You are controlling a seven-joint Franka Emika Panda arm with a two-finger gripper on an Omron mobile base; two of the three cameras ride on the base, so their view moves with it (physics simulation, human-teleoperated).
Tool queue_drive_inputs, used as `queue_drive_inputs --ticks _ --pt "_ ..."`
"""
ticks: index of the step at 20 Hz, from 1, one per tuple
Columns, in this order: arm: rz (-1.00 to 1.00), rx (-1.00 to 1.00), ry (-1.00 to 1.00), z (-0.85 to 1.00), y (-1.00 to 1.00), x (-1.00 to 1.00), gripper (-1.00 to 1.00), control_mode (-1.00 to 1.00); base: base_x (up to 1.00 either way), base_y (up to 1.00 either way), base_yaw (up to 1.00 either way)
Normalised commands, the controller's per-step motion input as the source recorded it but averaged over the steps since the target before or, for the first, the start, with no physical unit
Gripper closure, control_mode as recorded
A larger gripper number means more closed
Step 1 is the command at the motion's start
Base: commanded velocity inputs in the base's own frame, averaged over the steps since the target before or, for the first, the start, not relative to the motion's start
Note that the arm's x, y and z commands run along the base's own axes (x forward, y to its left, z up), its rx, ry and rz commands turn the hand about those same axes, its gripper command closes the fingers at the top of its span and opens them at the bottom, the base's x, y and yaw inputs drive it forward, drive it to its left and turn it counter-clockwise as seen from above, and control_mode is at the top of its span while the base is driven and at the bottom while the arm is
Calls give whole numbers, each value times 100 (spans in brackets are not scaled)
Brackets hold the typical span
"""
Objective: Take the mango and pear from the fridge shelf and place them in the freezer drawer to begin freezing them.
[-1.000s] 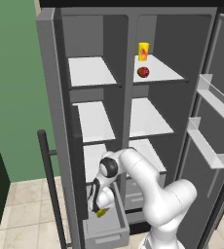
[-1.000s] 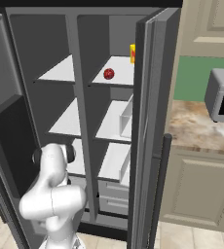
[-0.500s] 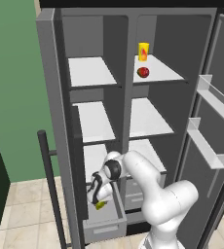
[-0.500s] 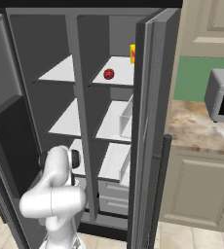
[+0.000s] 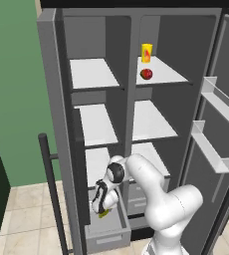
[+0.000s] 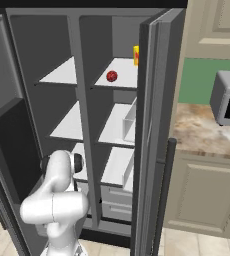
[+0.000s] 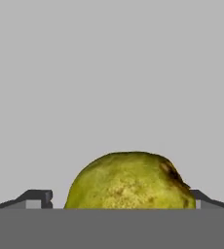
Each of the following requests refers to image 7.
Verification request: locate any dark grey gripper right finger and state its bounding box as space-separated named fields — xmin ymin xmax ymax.
xmin=189 ymin=189 xmax=224 ymax=210

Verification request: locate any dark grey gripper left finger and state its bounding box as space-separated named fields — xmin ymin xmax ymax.
xmin=0 ymin=189 xmax=55 ymax=210

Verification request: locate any green pear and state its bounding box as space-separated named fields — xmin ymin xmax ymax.
xmin=63 ymin=151 xmax=197 ymax=210

